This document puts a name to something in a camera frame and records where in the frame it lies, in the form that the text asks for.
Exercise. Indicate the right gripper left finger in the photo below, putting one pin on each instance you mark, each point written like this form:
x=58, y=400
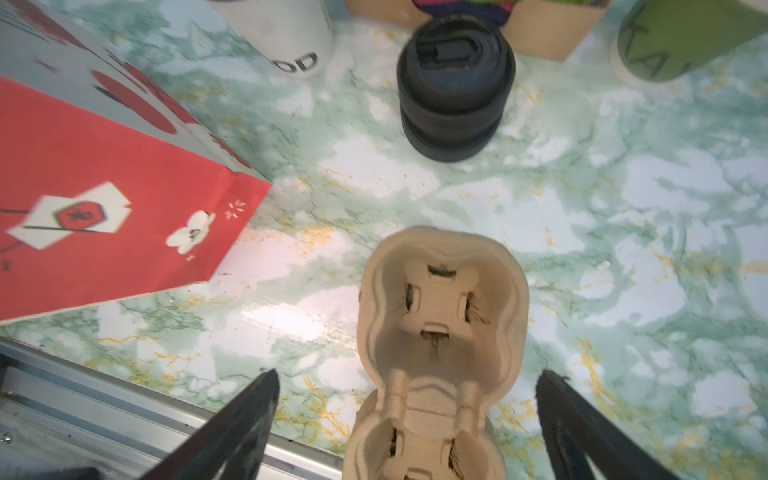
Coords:
x=231, y=445

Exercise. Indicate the stack of paper cups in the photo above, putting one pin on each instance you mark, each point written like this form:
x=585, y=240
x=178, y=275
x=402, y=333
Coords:
x=660, y=41

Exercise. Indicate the brown cardboard cup carrier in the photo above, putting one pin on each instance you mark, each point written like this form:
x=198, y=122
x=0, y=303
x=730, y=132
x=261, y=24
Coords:
x=442, y=327

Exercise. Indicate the red white paper gift bag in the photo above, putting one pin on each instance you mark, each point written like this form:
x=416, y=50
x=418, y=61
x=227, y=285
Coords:
x=110, y=189

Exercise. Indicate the white paper coffee cup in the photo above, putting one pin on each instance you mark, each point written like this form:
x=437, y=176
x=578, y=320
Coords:
x=296, y=37

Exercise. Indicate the stack of coloured napkins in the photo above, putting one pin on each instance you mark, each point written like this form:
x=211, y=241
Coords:
x=497, y=12

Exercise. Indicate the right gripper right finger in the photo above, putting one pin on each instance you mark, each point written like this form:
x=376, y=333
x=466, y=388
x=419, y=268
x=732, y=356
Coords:
x=578, y=437

